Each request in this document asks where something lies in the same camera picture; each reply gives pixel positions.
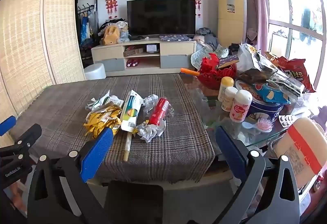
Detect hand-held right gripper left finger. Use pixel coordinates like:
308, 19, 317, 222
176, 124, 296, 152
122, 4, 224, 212
27, 127, 114, 224

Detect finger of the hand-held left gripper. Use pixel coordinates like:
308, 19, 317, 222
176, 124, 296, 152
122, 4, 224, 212
0, 124, 43, 163
0, 115, 16, 137

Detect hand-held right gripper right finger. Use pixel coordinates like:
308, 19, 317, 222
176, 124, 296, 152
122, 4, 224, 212
215, 126, 300, 224

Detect clear plastic wrapper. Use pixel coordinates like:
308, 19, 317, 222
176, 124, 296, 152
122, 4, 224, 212
141, 103, 157, 122

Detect wooden stick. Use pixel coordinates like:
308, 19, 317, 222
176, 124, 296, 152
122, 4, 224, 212
123, 132, 133, 162

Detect crumpled yellow wrapper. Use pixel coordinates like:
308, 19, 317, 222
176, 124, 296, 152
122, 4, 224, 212
84, 108, 122, 139

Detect pink hairbrush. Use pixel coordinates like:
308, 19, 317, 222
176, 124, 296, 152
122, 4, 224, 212
241, 117, 274, 133

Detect white bottle pink label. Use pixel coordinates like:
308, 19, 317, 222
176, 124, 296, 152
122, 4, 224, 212
229, 89, 253, 123

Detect long white printed package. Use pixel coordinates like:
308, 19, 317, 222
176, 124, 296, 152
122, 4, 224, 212
120, 90, 143, 136

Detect crumpled white green wrapper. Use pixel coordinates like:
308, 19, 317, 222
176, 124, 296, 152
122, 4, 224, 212
85, 90, 125, 113

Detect small white bottle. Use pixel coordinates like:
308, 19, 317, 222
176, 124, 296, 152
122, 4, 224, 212
221, 86, 239, 112

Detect crumpled grey paper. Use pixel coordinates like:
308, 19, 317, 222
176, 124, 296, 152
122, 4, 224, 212
137, 120, 166, 143

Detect blue round tin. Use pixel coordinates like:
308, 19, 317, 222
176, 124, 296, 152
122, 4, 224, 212
246, 99, 284, 123

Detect black chair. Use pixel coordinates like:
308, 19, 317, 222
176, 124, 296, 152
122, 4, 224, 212
104, 180, 164, 224

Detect brown plaid tablecloth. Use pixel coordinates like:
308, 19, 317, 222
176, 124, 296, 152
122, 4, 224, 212
10, 73, 216, 185

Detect pill blister pack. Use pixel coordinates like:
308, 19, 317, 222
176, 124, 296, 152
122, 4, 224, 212
278, 115, 298, 128

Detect yellow capped bottle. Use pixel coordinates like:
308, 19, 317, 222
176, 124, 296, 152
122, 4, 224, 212
218, 76, 234, 102

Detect blue chips bag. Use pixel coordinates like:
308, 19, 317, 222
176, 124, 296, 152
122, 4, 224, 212
252, 82, 292, 105

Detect red snack wrapper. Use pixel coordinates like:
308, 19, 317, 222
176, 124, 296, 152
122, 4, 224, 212
149, 98, 171, 126

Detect red lattice basket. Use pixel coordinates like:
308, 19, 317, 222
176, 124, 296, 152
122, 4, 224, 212
198, 63, 238, 90

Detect white round stool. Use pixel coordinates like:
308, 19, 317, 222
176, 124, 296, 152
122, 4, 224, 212
84, 63, 107, 80

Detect bamboo folding screen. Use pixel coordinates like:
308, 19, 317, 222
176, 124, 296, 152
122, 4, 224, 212
0, 0, 86, 143

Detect dark blue card box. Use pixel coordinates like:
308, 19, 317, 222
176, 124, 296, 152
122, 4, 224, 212
218, 56, 241, 69

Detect red plastic toy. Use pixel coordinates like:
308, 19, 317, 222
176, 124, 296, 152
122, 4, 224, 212
200, 53, 220, 72

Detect silver foil bag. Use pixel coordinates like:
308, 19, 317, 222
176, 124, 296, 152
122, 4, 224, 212
237, 43, 306, 94

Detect light floral cloth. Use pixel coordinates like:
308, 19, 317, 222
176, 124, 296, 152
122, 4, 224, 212
191, 44, 229, 70

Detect red snack bag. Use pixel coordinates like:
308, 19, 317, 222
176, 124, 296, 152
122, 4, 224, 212
264, 52, 316, 93

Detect brown cardboard box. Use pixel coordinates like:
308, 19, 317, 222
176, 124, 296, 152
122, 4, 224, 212
123, 47, 143, 57

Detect grey clothes pile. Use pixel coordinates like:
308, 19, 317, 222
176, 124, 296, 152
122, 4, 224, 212
195, 27, 219, 51

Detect beige grey TV cabinet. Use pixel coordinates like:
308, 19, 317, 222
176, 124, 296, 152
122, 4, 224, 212
91, 39, 197, 77

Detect yellow plush toy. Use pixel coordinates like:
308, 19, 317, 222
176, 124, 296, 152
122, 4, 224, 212
100, 25, 120, 46

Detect blue hanging garment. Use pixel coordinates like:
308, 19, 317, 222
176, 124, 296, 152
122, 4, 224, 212
79, 13, 93, 46

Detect dark patterned flat box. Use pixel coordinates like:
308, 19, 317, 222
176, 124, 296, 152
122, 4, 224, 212
159, 34, 193, 42

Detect dark clutter pile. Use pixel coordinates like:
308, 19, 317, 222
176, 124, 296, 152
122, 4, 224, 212
98, 18, 128, 36

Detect cream standing air conditioner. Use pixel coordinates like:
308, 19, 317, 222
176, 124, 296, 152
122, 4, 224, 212
216, 0, 248, 48

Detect black television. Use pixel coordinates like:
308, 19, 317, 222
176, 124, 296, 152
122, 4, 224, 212
127, 0, 196, 38

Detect white framed window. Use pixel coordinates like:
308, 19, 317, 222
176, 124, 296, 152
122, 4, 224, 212
261, 0, 327, 87

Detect cream container with red strap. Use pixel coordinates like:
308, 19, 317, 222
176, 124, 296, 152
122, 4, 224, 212
267, 117, 327, 191

